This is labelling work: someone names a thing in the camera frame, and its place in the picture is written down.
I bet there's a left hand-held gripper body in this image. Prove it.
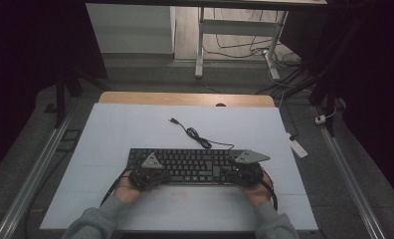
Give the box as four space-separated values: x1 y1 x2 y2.
128 151 165 192

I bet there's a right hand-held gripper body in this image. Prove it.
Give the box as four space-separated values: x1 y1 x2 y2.
229 149 272 188

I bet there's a black keyboard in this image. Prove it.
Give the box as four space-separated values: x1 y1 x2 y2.
126 147 258 186

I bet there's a person's left hand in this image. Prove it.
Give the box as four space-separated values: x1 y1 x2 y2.
112 170 143 206

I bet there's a white table mat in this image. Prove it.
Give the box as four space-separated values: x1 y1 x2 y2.
39 103 319 232

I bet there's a white power strip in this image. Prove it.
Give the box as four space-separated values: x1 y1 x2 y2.
286 131 309 159

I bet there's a wooden table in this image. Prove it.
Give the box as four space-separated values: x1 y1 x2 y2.
98 91 277 109

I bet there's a black stand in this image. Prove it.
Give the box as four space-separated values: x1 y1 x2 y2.
284 66 347 137
44 66 103 129

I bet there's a white cabinet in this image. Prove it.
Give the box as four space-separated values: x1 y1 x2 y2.
86 3 176 55

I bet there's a right hand-held gripper black cable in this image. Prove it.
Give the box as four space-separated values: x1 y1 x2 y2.
260 168 280 212

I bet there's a hand-held gripper black cable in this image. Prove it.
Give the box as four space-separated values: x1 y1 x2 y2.
99 168 133 207
260 168 280 212

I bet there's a left hand-held gripper black cable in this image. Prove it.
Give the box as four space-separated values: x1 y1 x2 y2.
99 168 133 207

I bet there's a black keyboard cable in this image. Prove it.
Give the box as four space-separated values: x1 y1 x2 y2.
168 117 236 151

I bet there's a black power strip cable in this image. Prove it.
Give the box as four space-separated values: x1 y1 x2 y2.
279 91 300 141

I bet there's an aluminium rail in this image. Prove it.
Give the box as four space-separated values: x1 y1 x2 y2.
0 113 74 239
312 106 388 239

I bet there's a tangle of floor cables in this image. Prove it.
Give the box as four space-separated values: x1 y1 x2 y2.
203 8 307 96

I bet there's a white desk frame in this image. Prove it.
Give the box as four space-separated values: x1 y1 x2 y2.
194 7 290 81

